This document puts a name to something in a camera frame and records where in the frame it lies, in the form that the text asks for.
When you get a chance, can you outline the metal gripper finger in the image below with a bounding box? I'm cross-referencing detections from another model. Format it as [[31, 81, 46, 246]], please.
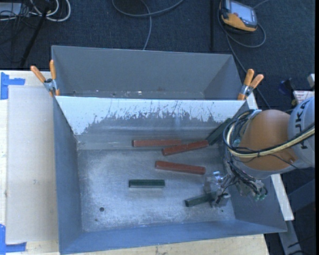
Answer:
[[204, 171, 224, 194], [211, 192, 231, 208]]

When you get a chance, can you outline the red-brown flat block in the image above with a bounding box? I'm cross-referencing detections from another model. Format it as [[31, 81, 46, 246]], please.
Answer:
[[161, 139, 209, 157], [132, 139, 182, 148], [154, 160, 207, 175]]

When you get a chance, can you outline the grey metal bin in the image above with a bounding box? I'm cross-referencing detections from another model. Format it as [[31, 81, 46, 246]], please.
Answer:
[[51, 45, 288, 255]]

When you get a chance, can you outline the pale flat board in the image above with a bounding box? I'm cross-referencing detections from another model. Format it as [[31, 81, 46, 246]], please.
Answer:
[[5, 85, 60, 244]]

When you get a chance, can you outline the dark green flat block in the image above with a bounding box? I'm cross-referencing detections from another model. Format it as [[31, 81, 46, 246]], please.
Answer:
[[184, 192, 218, 208], [128, 179, 166, 189], [205, 117, 232, 146]]

